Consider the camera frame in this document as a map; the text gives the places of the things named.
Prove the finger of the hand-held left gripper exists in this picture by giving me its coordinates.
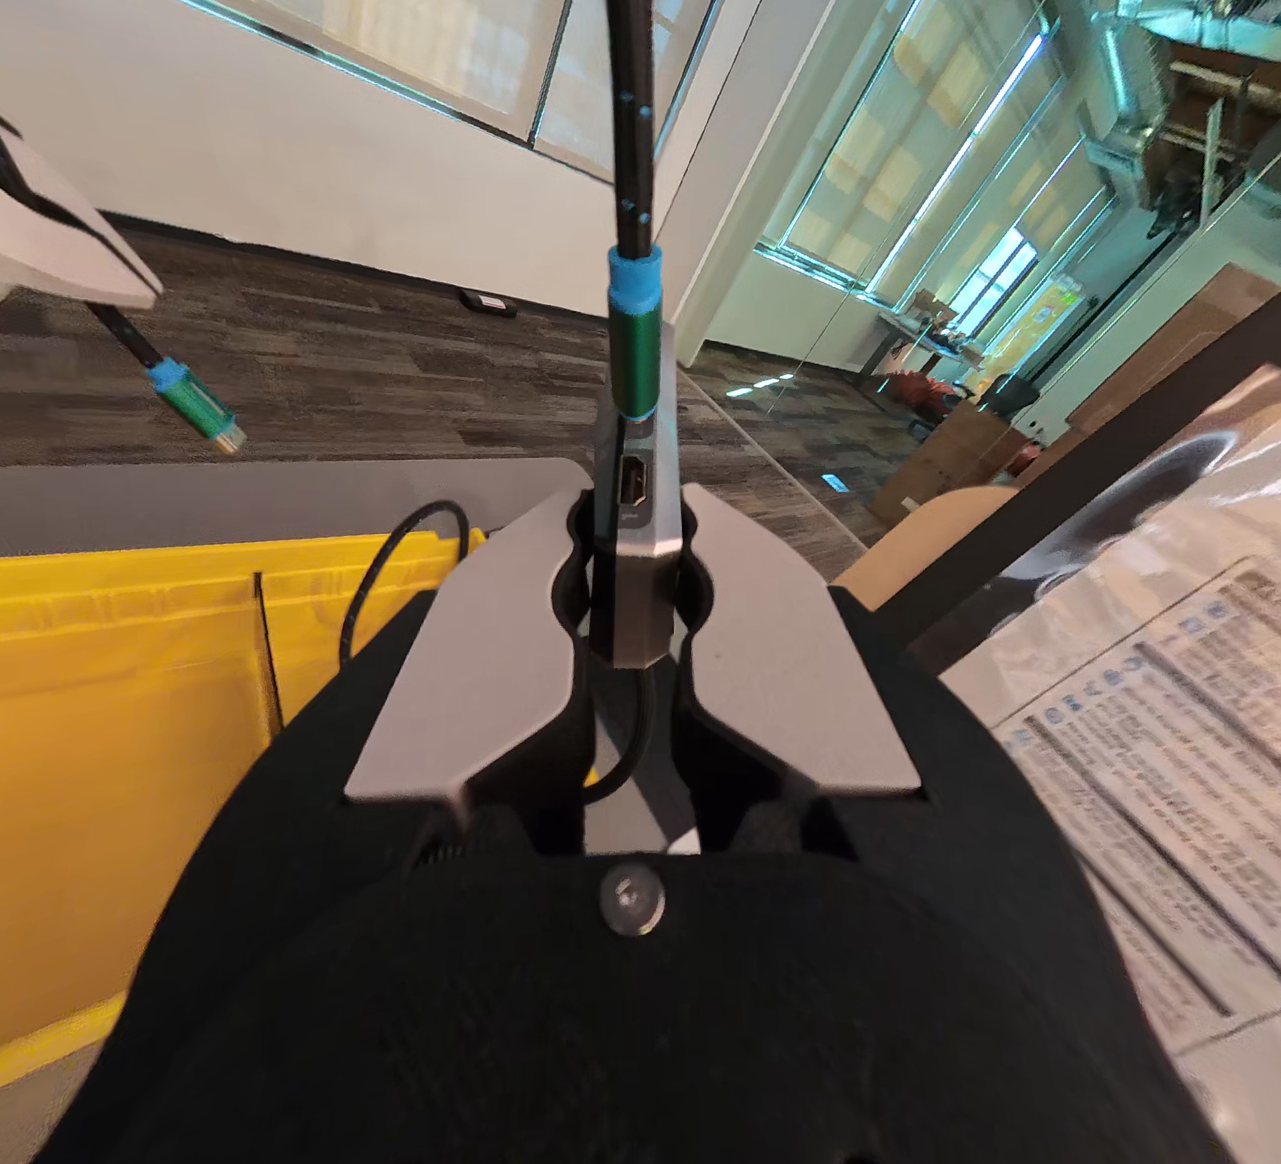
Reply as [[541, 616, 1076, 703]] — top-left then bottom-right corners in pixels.
[[0, 193, 163, 313], [0, 115, 111, 230]]

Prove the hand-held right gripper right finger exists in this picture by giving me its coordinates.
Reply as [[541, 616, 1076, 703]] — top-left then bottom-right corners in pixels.
[[672, 481, 921, 854]]

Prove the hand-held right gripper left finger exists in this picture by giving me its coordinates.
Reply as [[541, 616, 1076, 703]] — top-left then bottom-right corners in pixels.
[[342, 486, 598, 854]]

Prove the dark grey USB hub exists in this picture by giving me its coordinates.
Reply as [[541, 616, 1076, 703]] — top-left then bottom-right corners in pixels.
[[337, 321, 693, 800]]

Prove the yellow plastic bin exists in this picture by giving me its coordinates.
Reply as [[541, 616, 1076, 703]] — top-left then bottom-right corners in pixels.
[[0, 528, 486, 1091]]

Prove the black braided HDMI cable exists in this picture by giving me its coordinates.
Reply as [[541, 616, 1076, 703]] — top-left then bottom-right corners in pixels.
[[83, 0, 667, 460]]

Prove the black bin divider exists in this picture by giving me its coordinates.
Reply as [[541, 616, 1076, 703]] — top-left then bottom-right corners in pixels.
[[252, 572, 288, 736]]

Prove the cardboard box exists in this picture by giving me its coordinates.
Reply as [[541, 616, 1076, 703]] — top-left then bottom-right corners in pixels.
[[864, 404, 1032, 531]]

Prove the instruction sheet on stand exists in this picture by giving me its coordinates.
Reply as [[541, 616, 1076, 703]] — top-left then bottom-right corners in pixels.
[[829, 293, 1281, 1164]]

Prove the black office chair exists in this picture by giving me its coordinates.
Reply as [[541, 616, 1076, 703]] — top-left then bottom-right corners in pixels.
[[975, 373, 1041, 430]]

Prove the taped instruction sheet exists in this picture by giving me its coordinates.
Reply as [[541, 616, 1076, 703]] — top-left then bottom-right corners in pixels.
[[940, 364, 1281, 1066]]

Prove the brown cardboard panel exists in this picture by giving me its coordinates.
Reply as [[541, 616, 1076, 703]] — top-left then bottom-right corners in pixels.
[[1064, 264, 1281, 445]]

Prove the tall window with blinds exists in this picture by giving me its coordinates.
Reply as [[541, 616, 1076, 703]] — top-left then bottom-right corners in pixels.
[[755, 0, 1116, 356]]

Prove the silver ceiling ductwork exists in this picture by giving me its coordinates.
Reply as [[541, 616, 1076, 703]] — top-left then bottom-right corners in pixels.
[[1049, 0, 1281, 236]]

